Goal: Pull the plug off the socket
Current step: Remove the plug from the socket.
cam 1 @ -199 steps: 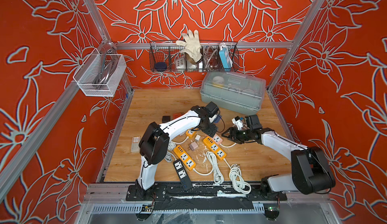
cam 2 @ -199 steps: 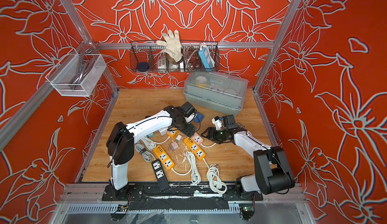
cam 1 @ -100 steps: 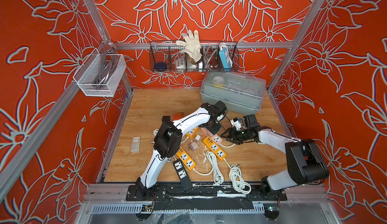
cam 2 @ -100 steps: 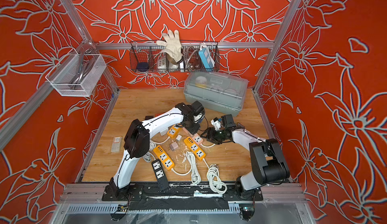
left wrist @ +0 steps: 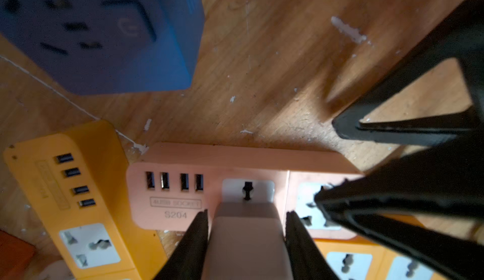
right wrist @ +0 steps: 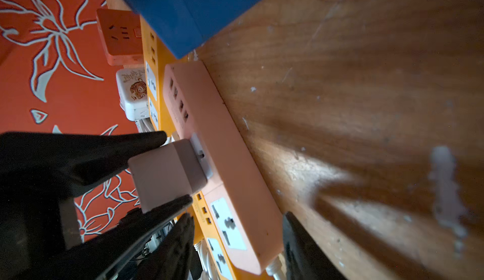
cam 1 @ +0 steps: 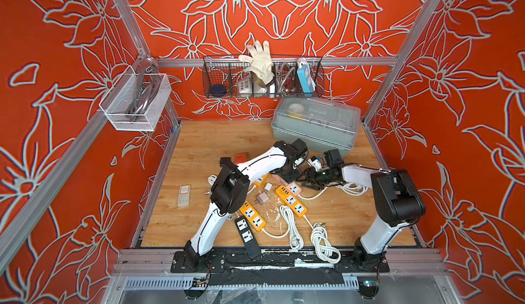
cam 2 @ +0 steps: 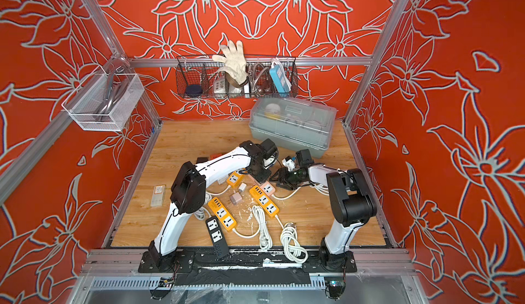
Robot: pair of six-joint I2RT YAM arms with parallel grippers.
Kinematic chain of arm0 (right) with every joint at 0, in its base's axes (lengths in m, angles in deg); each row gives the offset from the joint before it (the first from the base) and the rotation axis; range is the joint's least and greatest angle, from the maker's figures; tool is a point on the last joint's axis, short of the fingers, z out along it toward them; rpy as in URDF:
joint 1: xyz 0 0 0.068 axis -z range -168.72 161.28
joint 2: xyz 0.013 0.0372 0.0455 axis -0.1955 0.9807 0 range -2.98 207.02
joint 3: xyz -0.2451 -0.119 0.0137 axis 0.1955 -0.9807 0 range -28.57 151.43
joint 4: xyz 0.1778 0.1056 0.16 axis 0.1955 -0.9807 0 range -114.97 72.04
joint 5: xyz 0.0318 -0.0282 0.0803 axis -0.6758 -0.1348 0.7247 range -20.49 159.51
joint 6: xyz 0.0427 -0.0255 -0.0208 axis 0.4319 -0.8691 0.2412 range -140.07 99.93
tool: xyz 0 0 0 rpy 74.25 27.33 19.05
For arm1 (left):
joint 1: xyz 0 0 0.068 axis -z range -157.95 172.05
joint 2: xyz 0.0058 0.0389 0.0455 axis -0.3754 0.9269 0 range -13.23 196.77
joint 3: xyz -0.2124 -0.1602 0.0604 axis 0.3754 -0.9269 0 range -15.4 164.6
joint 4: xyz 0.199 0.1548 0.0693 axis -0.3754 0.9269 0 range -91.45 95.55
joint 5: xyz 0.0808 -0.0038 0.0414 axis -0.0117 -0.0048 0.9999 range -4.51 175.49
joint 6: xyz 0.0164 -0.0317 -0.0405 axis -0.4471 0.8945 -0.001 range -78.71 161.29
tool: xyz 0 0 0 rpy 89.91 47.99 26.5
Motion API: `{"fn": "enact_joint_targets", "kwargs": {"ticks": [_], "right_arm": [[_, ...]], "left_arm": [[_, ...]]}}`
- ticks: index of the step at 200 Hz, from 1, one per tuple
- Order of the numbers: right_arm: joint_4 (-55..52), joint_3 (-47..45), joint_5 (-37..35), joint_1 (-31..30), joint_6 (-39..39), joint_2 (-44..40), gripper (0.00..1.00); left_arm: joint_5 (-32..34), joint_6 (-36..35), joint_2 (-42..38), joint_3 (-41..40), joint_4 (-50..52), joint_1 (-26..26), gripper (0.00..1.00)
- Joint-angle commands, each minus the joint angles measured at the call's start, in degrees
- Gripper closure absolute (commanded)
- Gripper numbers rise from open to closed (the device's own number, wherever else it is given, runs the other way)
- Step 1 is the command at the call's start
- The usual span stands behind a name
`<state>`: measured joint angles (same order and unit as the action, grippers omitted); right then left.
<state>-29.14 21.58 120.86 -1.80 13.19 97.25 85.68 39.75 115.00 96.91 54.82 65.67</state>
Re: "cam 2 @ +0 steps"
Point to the white work glove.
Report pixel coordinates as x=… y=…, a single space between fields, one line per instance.
x=233 y=60

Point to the aluminium frame post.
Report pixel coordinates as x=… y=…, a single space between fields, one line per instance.
x=104 y=27

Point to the dark round item in basket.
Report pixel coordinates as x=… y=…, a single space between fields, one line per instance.
x=193 y=90

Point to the small pink USB charger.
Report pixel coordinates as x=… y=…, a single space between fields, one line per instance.
x=236 y=198

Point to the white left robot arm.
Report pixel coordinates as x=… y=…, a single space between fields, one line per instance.
x=189 y=188

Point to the short yellow power strip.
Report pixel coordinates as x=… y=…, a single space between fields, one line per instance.
x=234 y=180

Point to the small black cube adapter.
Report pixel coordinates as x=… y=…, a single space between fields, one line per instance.
x=202 y=160

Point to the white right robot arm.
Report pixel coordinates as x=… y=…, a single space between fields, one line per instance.
x=349 y=197

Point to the pink power strip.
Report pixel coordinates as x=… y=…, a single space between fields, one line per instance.
x=266 y=187

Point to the orange-red cube adapter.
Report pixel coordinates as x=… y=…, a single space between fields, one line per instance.
x=214 y=156

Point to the small white plug adapter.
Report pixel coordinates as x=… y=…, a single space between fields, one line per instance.
x=242 y=187

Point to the white socket in basket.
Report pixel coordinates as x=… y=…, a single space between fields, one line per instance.
x=219 y=87

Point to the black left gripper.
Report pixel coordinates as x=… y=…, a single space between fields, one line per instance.
x=262 y=178

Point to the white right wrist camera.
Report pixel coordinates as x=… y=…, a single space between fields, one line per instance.
x=289 y=163

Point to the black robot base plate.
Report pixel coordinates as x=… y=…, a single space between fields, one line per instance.
x=188 y=259

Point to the grey plastic storage box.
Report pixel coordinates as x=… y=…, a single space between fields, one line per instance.
x=293 y=124

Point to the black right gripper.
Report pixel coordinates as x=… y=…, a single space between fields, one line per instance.
x=285 y=179

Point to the black wire wall basket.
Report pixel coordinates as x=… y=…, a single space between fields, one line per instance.
x=251 y=77

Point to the white wire wall basket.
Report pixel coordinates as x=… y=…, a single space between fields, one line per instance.
x=104 y=101

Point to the black power strip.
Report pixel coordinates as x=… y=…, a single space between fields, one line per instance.
x=219 y=243

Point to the small transparent plastic card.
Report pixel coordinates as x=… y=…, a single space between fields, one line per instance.
x=157 y=198

